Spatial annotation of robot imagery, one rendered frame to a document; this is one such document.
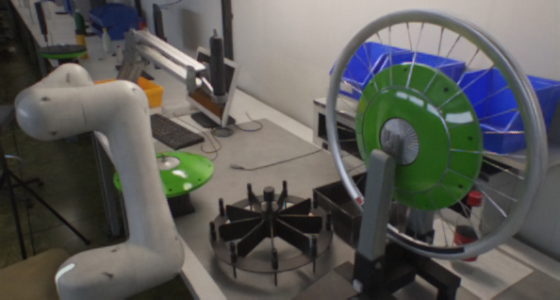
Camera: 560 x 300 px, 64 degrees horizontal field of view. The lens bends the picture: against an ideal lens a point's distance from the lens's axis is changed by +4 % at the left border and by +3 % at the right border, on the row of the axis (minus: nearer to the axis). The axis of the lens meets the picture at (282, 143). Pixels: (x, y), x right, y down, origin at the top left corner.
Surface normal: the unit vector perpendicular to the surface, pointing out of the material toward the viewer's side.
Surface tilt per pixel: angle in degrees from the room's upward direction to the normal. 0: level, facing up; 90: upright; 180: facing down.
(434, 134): 85
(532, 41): 90
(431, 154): 90
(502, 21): 90
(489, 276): 0
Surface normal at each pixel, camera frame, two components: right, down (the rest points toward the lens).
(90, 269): 0.14, -0.81
